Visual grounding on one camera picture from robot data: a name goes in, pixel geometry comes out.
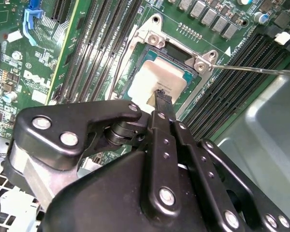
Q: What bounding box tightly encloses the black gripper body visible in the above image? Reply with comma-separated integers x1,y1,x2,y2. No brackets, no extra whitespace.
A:
38,151,224,232

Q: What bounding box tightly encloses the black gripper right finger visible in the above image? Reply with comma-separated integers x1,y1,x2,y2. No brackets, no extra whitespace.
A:
162,93,290,232

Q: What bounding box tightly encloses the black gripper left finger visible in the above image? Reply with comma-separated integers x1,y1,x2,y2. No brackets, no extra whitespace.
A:
4,90,182,219

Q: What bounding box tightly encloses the metal locking lever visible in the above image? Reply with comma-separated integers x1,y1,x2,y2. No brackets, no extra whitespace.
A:
210,63,290,77
107,24,138,100

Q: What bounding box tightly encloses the silver CPU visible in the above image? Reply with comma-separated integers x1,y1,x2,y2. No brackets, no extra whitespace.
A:
122,49,196,107

